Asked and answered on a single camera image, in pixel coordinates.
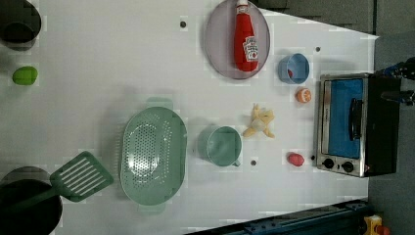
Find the black pot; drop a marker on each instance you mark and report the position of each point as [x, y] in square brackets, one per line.
[41, 219]

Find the red toy strawberry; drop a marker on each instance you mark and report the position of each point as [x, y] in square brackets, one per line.
[296, 159]

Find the green cup with handle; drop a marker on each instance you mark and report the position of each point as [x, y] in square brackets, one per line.
[220, 145]

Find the green slotted spatula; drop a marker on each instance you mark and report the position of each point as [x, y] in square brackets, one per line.
[76, 180]

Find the orange slice toy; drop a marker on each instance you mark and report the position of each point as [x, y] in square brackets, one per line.
[304, 95]

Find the green oval colander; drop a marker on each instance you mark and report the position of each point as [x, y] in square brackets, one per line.
[153, 156]

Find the green toy fruit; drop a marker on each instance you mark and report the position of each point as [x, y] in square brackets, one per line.
[25, 75]

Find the yellow red clamp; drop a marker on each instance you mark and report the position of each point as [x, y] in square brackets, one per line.
[375, 226]

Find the grey round plate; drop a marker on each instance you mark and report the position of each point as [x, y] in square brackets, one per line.
[219, 38]

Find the red ketchup bottle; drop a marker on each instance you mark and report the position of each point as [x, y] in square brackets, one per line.
[245, 45]

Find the silver black toaster oven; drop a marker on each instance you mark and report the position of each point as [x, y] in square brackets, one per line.
[357, 130]

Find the blue small bowl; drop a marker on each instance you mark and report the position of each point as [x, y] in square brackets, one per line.
[298, 64]

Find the black cup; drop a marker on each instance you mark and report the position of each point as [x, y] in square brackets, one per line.
[20, 23]

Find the blue metal frame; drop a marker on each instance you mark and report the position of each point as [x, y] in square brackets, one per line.
[338, 219]

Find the yellow peeled toy banana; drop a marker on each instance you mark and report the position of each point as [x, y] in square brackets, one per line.
[260, 121]

